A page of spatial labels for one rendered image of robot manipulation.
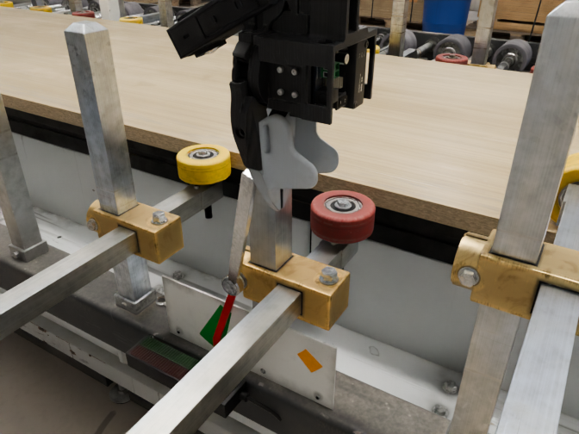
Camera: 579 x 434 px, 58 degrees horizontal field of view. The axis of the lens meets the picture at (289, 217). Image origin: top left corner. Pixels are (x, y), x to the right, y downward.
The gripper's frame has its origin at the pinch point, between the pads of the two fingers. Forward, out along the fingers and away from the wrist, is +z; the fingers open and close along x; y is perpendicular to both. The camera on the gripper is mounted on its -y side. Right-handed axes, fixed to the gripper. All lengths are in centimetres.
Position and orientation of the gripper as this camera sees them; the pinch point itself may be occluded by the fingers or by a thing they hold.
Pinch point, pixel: (271, 193)
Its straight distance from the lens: 45.2
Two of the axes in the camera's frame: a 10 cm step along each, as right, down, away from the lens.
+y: 8.5, 2.6, -4.5
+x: 5.2, -4.3, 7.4
